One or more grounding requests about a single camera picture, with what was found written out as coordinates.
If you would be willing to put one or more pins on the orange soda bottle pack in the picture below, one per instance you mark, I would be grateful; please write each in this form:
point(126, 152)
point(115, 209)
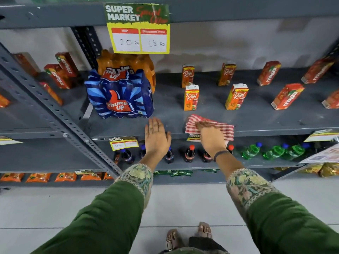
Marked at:
point(119, 59)

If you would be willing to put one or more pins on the red mango drink carton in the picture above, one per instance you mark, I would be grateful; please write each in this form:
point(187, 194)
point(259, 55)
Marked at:
point(288, 97)
point(268, 73)
point(3, 101)
point(57, 76)
point(317, 70)
point(332, 100)
point(66, 64)

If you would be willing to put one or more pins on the black wrist band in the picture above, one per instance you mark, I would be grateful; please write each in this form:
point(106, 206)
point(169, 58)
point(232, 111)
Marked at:
point(221, 152)

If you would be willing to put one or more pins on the person's right brown sandal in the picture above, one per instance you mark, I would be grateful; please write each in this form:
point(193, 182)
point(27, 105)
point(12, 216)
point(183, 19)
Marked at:
point(204, 230)

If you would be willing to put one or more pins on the green snack packet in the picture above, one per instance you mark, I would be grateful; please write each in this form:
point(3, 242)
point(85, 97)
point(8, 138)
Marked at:
point(173, 173)
point(211, 171)

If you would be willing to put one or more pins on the row of dark cola bottles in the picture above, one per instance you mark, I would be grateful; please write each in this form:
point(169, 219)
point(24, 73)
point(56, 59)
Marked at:
point(189, 155)

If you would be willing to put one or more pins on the green soda bottle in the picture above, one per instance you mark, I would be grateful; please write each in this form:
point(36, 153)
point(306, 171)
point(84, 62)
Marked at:
point(251, 151)
point(296, 150)
point(274, 152)

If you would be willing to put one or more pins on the person's left hand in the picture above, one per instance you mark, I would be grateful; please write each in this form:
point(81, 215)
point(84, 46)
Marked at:
point(156, 141)

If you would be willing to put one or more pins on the person's left forearm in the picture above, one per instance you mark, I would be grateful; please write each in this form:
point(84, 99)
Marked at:
point(111, 216)

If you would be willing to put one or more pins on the golden snack packet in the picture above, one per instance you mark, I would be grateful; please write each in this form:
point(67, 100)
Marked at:
point(329, 169)
point(312, 168)

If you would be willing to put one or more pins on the large yellow green price sign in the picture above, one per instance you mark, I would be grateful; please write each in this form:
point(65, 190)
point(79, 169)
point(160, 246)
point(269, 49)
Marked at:
point(137, 29)

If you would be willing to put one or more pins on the person's right forearm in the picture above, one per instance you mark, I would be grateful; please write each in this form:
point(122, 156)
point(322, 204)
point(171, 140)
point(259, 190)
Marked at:
point(272, 219)

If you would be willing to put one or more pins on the orange juice carton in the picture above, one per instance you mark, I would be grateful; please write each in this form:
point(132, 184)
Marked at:
point(191, 99)
point(226, 74)
point(236, 97)
point(188, 76)

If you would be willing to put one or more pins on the orange snack packet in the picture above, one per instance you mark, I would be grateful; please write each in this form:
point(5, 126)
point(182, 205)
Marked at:
point(12, 177)
point(90, 177)
point(108, 177)
point(65, 177)
point(38, 177)

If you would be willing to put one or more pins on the person's right hand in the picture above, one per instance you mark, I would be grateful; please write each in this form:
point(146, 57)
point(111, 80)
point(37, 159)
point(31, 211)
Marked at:
point(213, 140)

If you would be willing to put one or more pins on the person's right fingers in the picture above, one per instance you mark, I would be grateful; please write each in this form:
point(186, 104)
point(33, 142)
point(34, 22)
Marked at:
point(203, 125)

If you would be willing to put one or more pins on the person's left middle finger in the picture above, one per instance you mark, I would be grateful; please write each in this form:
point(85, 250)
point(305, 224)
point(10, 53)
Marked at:
point(156, 126)

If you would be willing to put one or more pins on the blue wrapped cola bottle pack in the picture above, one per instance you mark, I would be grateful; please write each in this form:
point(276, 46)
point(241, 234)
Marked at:
point(119, 97)

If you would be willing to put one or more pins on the person's brown sandal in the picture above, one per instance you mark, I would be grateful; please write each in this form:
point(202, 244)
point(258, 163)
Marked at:
point(204, 230)
point(173, 240)

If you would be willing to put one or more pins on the small yellow shelf price label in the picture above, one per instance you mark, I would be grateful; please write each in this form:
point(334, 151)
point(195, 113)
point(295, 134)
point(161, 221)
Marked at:
point(8, 140)
point(323, 135)
point(123, 143)
point(193, 138)

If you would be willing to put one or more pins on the red white checked cloth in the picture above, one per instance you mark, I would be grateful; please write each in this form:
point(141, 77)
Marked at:
point(225, 128)

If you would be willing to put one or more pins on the person's dark trousers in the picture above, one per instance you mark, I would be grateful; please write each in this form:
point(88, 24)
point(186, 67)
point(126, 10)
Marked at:
point(204, 246)

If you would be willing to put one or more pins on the person's left brown sandal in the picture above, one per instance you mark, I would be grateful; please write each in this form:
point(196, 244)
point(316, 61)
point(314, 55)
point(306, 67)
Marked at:
point(173, 240)

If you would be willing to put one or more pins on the person's left thumb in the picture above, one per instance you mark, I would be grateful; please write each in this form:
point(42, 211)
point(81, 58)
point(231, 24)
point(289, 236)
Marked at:
point(168, 138)

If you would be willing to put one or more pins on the person's left little finger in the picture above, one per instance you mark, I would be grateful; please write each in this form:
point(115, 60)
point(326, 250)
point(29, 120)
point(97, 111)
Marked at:
point(146, 130)

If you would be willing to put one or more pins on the grey metal shelf rack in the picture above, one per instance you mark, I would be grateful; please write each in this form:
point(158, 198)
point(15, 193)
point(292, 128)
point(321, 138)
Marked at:
point(238, 121)

